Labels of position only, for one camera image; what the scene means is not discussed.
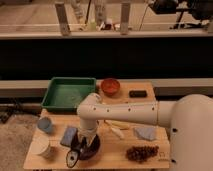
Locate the light blue cup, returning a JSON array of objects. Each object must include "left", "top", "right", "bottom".
[{"left": 37, "top": 117, "right": 53, "bottom": 134}]

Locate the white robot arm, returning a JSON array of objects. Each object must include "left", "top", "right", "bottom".
[{"left": 77, "top": 93, "right": 213, "bottom": 171}]

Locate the dark brown bowl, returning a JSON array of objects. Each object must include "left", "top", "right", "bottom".
[{"left": 71, "top": 135, "right": 100, "bottom": 160}]

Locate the green plastic tray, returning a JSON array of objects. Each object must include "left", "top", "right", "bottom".
[{"left": 42, "top": 77, "right": 96, "bottom": 113}]

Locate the blue sponge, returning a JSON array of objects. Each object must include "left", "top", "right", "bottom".
[{"left": 60, "top": 126, "right": 77, "bottom": 147}]

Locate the black rectangular block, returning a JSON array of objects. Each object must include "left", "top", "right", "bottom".
[{"left": 129, "top": 90, "right": 147, "bottom": 98}]

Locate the red bowl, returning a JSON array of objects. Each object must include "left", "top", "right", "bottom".
[{"left": 101, "top": 78, "right": 120, "bottom": 96}]

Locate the wooden table board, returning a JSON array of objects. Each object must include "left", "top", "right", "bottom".
[{"left": 23, "top": 81, "right": 172, "bottom": 171}]

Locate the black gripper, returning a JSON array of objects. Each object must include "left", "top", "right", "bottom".
[{"left": 77, "top": 137, "right": 94, "bottom": 154}]

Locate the bunch of dark grapes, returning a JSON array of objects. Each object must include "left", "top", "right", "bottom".
[{"left": 126, "top": 146, "right": 159, "bottom": 163}]

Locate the black dish brush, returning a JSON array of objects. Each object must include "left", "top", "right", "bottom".
[{"left": 66, "top": 150, "right": 80, "bottom": 168}]

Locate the light blue cloth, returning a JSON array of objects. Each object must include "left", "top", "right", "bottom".
[{"left": 134, "top": 127, "right": 156, "bottom": 141}]

